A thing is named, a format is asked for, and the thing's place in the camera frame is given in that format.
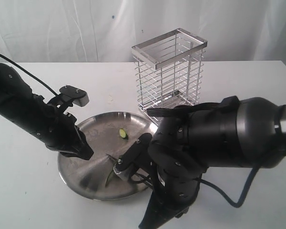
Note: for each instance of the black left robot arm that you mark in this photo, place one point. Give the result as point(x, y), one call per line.
point(18, 103)

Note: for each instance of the chrome wire utensil holder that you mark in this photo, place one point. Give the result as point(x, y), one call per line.
point(168, 69)

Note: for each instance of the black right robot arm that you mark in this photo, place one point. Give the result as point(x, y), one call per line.
point(247, 133)

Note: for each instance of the black handled knife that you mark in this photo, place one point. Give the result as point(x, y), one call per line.
point(112, 159)

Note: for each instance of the white backdrop curtain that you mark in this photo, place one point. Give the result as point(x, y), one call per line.
point(105, 30)

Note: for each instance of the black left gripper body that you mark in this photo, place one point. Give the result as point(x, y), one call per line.
point(52, 131)

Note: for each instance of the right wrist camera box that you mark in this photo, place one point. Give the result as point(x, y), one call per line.
point(135, 158)

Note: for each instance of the green cucumber slice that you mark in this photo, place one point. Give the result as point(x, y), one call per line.
point(123, 134)

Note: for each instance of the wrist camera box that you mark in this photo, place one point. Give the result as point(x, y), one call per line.
point(74, 95)
point(135, 158)

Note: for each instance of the round steel plate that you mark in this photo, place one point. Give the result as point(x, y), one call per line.
point(87, 177)

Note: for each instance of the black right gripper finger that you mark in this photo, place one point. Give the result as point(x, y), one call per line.
point(161, 208)

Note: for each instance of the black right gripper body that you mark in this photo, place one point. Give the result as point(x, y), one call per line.
point(175, 183)

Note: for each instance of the green chili pepper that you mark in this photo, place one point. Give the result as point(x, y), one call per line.
point(109, 176)

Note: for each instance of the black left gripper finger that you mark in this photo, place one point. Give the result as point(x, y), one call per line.
point(77, 146)

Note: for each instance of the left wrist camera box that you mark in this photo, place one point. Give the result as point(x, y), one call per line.
point(74, 95)

